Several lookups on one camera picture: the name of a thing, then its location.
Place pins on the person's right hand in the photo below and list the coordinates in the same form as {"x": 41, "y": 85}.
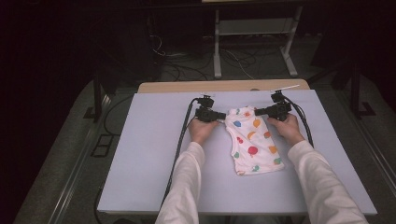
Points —
{"x": 289, "y": 129}

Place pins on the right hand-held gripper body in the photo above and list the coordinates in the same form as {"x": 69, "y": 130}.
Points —
{"x": 280, "y": 109}

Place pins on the person's left hand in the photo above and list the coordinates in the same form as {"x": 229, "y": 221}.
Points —
{"x": 199, "y": 130}

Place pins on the white fruit-print pants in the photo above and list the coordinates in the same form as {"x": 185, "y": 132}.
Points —
{"x": 253, "y": 140}

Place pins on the black metal stand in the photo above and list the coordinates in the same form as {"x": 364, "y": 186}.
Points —
{"x": 97, "y": 99}
{"x": 355, "y": 93}

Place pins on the light wooden table board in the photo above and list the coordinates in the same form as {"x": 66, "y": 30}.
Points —
{"x": 218, "y": 85}

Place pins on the white metal stand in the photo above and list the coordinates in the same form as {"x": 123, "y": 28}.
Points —
{"x": 218, "y": 46}

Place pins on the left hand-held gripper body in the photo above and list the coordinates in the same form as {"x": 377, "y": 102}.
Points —
{"x": 205, "y": 112}

